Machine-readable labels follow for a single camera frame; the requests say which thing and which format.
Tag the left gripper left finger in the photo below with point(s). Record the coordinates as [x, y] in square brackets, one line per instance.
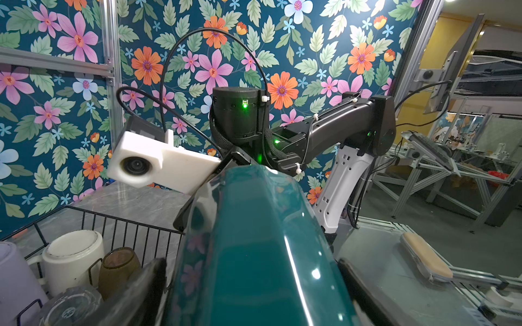
[138, 302]

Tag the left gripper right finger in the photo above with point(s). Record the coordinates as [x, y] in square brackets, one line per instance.
[375, 305]

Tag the olive green glass cup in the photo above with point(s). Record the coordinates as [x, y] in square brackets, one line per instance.
[118, 266]

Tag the clear glass cup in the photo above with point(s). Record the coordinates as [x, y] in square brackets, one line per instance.
[70, 307]

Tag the white mug red inside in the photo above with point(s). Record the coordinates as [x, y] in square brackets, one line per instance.
[72, 260]

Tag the cream mug green outside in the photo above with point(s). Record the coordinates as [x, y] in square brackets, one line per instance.
[253, 253]

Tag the lavender plastic cup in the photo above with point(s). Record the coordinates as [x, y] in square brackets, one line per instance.
[22, 296]

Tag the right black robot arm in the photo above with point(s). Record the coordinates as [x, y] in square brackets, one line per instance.
[364, 129]

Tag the monitor on stand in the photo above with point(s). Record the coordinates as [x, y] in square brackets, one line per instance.
[447, 76]

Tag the black wire dish rack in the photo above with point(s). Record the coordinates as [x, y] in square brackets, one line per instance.
[148, 241]

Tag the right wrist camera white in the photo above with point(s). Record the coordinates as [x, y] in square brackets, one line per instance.
[146, 154]

